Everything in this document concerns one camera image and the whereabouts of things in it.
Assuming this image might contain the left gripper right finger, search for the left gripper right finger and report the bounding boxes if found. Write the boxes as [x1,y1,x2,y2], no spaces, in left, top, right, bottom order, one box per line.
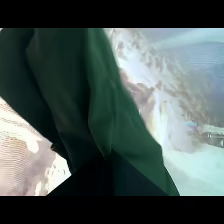
[111,149,168,197]

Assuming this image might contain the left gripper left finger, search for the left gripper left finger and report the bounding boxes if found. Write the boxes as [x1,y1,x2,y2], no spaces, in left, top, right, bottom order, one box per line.
[46,155,112,197]

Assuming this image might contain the dark green pants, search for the dark green pants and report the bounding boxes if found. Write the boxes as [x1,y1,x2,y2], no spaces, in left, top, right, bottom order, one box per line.
[0,28,181,197]

